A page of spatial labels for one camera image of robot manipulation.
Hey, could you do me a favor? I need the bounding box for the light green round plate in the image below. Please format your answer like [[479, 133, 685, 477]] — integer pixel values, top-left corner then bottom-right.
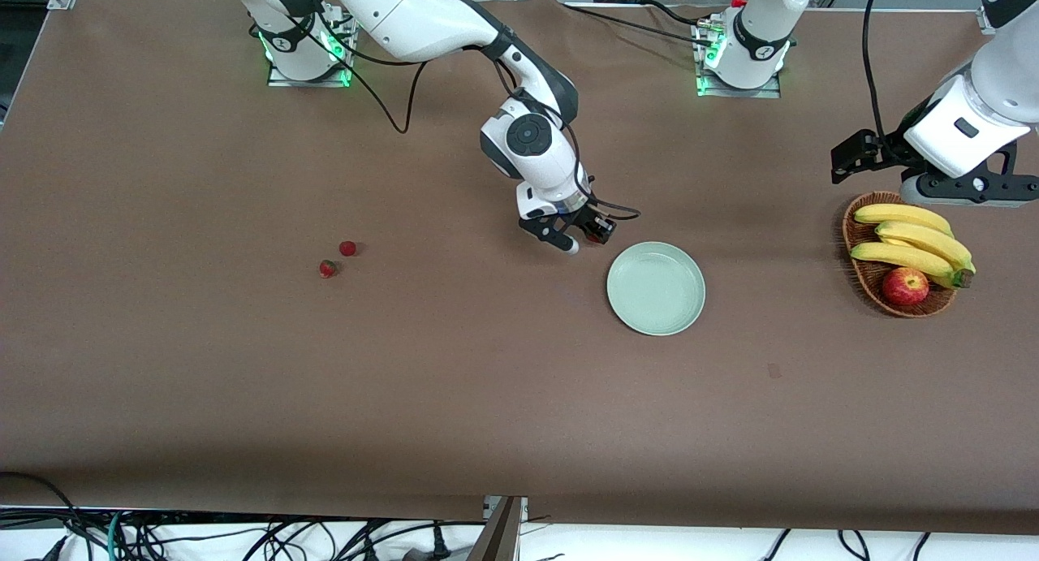
[[606, 241, 707, 337]]

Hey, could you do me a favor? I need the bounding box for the yellow banana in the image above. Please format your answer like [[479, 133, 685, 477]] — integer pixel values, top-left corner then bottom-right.
[[852, 203, 955, 239], [849, 241, 975, 291], [874, 220, 976, 274]]

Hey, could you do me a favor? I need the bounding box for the brown wicker basket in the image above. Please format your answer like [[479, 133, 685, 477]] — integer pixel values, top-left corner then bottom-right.
[[841, 191, 959, 319]]

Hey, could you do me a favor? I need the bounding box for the red apple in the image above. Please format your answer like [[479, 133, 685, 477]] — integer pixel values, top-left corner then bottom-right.
[[882, 267, 930, 307]]

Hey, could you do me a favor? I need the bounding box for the brown table cover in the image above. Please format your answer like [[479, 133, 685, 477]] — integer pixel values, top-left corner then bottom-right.
[[0, 0, 1039, 537]]

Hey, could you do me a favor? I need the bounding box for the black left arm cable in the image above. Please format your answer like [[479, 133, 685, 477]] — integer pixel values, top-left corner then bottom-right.
[[860, 0, 918, 160]]

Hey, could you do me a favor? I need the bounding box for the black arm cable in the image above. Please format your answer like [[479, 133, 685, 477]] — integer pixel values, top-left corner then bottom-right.
[[860, 0, 918, 160], [248, 5, 642, 221]]

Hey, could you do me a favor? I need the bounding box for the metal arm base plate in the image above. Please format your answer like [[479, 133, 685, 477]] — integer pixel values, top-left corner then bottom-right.
[[692, 17, 784, 99], [266, 21, 360, 88]]

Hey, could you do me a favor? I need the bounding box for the black cable on table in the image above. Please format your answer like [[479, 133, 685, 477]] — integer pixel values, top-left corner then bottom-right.
[[564, 1, 709, 49]]

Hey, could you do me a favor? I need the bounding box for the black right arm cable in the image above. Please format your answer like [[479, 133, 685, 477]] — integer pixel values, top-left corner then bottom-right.
[[248, 5, 642, 221]]

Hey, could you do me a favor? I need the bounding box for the silver metal bracket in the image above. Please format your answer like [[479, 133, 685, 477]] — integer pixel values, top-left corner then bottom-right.
[[484, 496, 528, 523]]

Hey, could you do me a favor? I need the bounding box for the dark table post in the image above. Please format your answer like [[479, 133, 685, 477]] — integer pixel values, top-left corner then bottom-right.
[[467, 496, 524, 561]]

